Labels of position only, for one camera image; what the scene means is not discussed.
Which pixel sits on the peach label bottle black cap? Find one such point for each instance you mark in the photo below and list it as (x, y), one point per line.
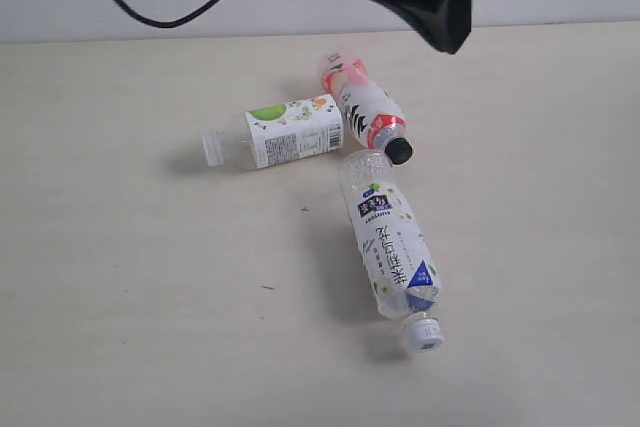
(374, 118)

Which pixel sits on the clear bottle green apple label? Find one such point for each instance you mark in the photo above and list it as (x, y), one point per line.
(277, 134)

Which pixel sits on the clear Suntory bottle white label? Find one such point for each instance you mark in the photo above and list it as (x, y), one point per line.
(400, 268)

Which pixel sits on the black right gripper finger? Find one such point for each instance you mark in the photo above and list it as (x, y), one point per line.
(443, 24)

